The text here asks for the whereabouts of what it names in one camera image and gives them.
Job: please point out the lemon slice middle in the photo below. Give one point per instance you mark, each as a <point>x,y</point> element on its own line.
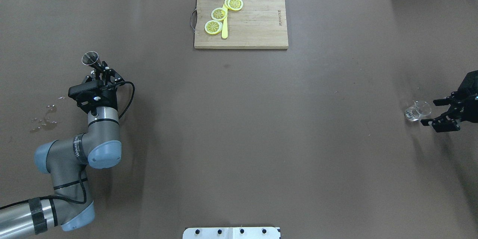
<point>219,14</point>

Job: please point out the steel jigger measuring cup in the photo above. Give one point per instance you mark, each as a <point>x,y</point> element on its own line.
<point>89,57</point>

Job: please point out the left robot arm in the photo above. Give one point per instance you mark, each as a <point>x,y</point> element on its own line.
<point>71,206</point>

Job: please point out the spilled liquid puddle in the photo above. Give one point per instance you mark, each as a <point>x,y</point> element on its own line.
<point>48,116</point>

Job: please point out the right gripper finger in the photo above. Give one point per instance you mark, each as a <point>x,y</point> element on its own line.
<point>443,123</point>
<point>447,101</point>

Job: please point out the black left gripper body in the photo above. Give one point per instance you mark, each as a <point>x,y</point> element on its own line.
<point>109,99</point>

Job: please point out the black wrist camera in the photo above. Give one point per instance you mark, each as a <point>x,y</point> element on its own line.
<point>93,85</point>

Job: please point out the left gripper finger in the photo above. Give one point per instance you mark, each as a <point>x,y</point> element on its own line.
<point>113,77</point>
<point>99,72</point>

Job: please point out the yellow plastic knife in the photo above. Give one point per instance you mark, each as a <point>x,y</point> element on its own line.
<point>225,30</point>

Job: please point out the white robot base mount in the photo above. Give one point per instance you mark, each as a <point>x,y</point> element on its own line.
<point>232,233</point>

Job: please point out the clear glass shaker cup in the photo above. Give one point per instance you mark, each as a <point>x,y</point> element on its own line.
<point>417,111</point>

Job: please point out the wooden cutting board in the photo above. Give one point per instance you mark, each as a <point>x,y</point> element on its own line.
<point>260,24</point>

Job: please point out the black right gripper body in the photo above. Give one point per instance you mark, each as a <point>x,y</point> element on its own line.
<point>468,109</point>

